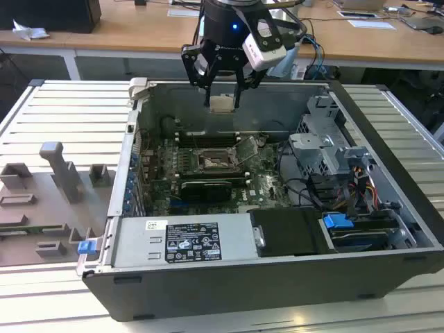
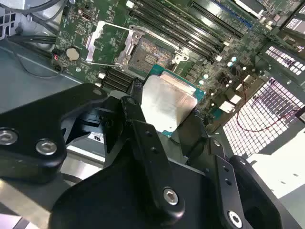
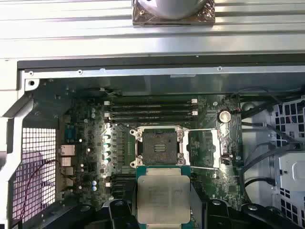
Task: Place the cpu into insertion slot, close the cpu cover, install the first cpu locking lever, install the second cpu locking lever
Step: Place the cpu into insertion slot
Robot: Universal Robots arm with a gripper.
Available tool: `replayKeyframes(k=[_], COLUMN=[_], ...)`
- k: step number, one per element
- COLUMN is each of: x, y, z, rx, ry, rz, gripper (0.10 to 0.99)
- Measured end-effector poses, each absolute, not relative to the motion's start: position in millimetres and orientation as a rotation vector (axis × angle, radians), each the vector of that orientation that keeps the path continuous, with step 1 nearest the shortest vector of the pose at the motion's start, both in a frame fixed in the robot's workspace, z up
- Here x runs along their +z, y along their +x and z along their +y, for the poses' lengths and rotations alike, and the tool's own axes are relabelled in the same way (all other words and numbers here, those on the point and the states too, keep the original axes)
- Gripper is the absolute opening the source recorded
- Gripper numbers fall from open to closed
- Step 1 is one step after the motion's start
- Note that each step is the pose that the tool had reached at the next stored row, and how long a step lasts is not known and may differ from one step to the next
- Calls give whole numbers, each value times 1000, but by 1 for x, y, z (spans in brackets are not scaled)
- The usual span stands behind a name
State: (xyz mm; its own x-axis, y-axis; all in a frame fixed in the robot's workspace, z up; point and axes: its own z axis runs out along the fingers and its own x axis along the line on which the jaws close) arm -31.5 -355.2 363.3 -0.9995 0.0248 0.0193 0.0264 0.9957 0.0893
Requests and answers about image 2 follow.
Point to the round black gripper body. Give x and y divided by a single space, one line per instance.
107 202

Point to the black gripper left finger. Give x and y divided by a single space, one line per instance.
35 119

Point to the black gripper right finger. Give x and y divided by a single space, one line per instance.
232 198

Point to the silver-topped CPU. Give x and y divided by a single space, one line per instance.
166 100

